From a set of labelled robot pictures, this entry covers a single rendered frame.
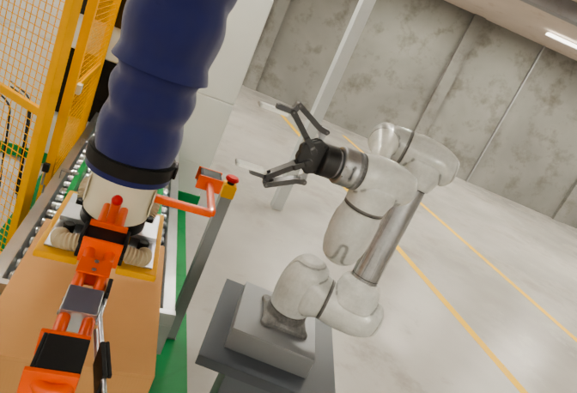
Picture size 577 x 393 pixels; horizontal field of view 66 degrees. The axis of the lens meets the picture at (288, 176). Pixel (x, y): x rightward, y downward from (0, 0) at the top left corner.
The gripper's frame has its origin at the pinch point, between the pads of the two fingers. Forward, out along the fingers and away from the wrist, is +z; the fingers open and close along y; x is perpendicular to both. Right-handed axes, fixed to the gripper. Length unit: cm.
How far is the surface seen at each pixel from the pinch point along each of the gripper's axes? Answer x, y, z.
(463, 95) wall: 974, -50, -721
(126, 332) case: 8, 64, 9
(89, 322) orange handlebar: -25.3, 33.6, 19.7
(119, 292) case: 24, 64, 13
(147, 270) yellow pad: 10.7, 45.5, 9.6
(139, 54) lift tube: 16.2, -4.9, 26.7
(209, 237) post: 117, 89, -27
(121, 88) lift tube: 18.8, 4.5, 28.4
